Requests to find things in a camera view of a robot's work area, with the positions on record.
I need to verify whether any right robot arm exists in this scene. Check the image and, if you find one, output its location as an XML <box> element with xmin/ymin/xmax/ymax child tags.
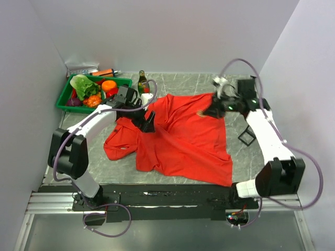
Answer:
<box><xmin>203</xmin><ymin>76</ymin><xmax>306</xmax><ymax>209</ymax></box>

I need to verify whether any toy orange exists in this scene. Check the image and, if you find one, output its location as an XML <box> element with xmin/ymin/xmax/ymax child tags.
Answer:
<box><xmin>101</xmin><ymin>80</ymin><xmax>117</xmax><ymax>93</ymax></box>

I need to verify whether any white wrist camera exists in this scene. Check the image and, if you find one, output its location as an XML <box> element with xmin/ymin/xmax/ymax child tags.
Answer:
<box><xmin>212</xmin><ymin>76</ymin><xmax>228</xmax><ymax>98</ymax></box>
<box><xmin>140</xmin><ymin>93</ymin><xmax>157</xmax><ymax>106</ymax></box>

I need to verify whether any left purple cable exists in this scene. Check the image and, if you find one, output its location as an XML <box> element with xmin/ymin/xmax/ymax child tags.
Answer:
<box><xmin>53</xmin><ymin>79</ymin><xmax>158</xmax><ymax>238</ymax></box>

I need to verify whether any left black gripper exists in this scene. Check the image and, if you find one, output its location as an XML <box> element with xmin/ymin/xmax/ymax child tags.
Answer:
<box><xmin>126</xmin><ymin>99</ymin><xmax>156</xmax><ymax>133</ymax></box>

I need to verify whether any red toy pepper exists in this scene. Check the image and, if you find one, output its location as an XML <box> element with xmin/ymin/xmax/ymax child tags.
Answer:
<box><xmin>106</xmin><ymin>87</ymin><xmax>119</xmax><ymax>98</ymax></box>

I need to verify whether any small black frame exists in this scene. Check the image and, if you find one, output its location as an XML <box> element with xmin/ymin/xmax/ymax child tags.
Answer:
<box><xmin>238</xmin><ymin>125</ymin><xmax>256</xmax><ymax>147</ymax></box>

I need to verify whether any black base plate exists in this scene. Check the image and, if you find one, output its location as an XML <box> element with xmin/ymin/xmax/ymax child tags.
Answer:
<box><xmin>39</xmin><ymin>182</ymin><xmax>288</xmax><ymax>223</ymax></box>

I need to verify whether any purple cable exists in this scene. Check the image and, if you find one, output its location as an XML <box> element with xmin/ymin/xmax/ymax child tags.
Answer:
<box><xmin>221</xmin><ymin>58</ymin><xmax>325</xmax><ymax>229</ymax></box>
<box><xmin>53</xmin><ymin>79</ymin><xmax>158</xmax><ymax>238</ymax></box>

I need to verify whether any purple toy onion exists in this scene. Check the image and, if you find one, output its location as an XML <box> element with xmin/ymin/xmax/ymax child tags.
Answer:
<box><xmin>65</xmin><ymin>98</ymin><xmax>82</xmax><ymax>107</ymax></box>

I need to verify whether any green glass bottle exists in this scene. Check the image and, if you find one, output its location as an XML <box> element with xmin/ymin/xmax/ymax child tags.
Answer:
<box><xmin>138</xmin><ymin>70</ymin><xmax>150</xmax><ymax>95</ymax></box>

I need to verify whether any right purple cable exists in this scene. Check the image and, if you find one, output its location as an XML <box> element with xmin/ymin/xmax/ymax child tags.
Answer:
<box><xmin>221</xmin><ymin>58</ymin><xmax>325</xmax><ymax>229</ymax></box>

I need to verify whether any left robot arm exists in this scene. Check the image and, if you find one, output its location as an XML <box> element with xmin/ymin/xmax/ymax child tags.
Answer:
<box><xmin>48</xmin><ymin>86</ymin><xmax>156</xmax><ymax>210</ymax></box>

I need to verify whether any red toy chili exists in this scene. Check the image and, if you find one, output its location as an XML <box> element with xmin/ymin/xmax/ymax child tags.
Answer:
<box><xmin>71</xmin><ymin>88</ymin><xmax>77</xmax><ymax>98</ymax></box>

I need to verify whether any orange black tube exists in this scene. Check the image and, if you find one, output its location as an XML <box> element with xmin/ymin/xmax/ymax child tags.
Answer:
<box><xmin>90</xmin><ymin>69</ymin><xmax>121</xmax><ymax>77</ymax></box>

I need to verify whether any orange toy pumpkin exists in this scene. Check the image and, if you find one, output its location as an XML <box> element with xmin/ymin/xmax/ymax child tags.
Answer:
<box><xmin>83</xmin><ymin>95</ymin><xmax>102</xmax><ymax>108</ymax></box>

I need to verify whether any red t-shirt garment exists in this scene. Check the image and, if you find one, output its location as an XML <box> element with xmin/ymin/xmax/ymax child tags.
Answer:
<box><xmin>104</xmin><ymin>93</ymin><xmax>233</xmax><ymax>187</ymax></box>

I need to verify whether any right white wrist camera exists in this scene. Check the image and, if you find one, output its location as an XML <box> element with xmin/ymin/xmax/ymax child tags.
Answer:
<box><xmin>212</xmin><ymin>76</ymin><xmax>228</xmax><ymax>98</ymax></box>

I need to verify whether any green plastic basket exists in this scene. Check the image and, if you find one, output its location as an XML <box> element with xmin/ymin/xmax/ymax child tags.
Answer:
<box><xmin>56</xmin><ymin>74</ymin><xmax>132</xmax><ymax>114</ymax></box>

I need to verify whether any aluminium rail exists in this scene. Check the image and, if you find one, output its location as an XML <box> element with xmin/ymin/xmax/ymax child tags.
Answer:
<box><xmin>26</xmin><ymin>192</ymin><xmax>301</xmax><ymax>214</ymax></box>

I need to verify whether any toy lettuce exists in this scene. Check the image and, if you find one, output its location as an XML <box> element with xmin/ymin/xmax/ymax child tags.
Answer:
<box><xmin>70</xmin><ymin>75</ymin><xmax>99</xmax><ymax>101</ymax></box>

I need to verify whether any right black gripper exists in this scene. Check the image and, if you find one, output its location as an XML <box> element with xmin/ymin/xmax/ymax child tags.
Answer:
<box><xmin>203</xmin><ymin>90</ymin><xmax>243</xmax><ymax>120</ymax></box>

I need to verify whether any crumpled white packet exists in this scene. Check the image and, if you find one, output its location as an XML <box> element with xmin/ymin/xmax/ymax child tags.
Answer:
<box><xmin>65</xmin><ymin>62</ymin><xmax>99</xmax><ymax>77</ymax></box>

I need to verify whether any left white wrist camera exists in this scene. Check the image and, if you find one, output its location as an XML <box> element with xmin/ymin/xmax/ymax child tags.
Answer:
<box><xmin>140</xmin><ymin>93</ymin><xmax>157</xmax><ymax>106</ymax></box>

